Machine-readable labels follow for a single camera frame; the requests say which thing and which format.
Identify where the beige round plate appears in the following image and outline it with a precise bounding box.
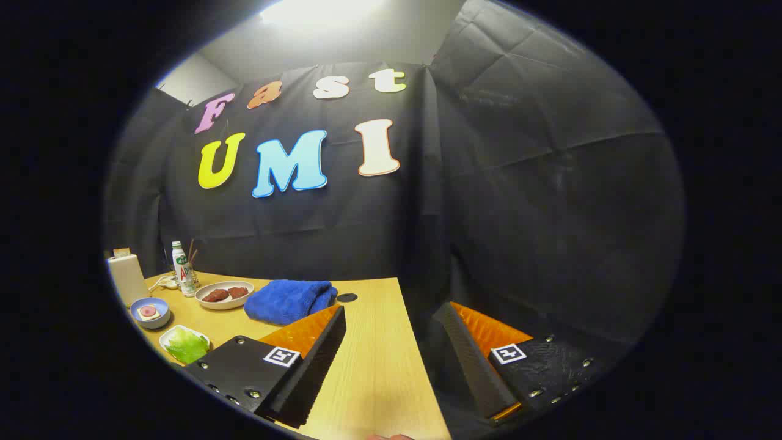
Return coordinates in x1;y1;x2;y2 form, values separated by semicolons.
194;280;255;311

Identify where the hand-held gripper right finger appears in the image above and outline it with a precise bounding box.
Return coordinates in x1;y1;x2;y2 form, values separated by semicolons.
431;301;618;422

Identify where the blue towel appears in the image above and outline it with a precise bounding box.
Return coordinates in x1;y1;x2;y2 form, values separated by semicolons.
244;279;338;326

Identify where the white drink bottle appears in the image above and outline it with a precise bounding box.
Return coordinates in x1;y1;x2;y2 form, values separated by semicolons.
171;241;197;298

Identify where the black backdrop cloth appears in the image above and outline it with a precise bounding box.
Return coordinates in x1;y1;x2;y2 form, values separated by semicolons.
103;0;686;367

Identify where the white square plate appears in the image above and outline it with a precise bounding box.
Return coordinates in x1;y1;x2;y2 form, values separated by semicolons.
159;324;211;366

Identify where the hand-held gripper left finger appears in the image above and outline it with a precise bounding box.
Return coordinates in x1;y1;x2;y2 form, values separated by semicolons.
182;304;348;430

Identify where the white toaster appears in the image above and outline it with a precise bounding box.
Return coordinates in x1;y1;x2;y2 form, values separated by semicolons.
107;251;150;306

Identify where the green lettuce leaf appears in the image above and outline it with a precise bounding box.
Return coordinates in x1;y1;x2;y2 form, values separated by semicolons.
164;328;210;365

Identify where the blue round plate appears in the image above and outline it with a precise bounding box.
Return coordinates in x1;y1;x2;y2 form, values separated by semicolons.
130;298;172;330

